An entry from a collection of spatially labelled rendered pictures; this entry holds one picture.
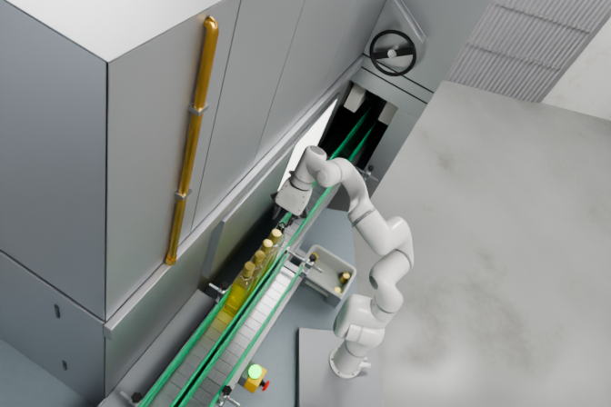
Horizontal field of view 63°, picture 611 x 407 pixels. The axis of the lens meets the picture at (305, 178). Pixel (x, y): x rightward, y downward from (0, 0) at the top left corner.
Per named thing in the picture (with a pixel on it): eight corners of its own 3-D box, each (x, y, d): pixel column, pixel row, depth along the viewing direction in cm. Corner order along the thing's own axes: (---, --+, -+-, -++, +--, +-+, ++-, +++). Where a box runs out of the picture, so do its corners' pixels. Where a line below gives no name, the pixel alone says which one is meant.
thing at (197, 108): (169, 253, 131) (213, 11, 80) (179, 260, 130) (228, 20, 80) (162, 263, 128) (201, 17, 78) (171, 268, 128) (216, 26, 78)
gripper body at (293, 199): (284, 176, 158) (271, 203, 164) (311, 193, 157) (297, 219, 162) (293, 168, 165) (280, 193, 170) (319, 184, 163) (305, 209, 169)
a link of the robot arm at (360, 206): (349, 229, 150) (307, 174, 154) (368, 216, 160) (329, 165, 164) (367, 213, 145) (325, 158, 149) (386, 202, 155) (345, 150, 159)
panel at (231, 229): (311, 144, 239) (335, 90, 215) (316, 147, 239) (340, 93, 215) (201, 274, 176) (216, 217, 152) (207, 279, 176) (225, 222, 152)
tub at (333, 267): (308, 253, 225) (315, 242, 218) (351, 279, 222) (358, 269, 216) (291, 280, 212) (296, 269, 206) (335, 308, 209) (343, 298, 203)
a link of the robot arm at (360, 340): (371, 362, 176) (387, 342, 165) (335, 352, 175) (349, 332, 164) (373, 336, 183) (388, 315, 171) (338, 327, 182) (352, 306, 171)
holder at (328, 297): (298, 247, 225) (303, 237, 220) (350, 280, 222) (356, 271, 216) (280, 273, 213) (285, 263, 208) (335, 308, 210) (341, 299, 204)
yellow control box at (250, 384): (246, 367, 182) (251, 359, 177) (264, 378, 181) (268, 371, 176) (236, 383, 178) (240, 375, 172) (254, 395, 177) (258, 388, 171)
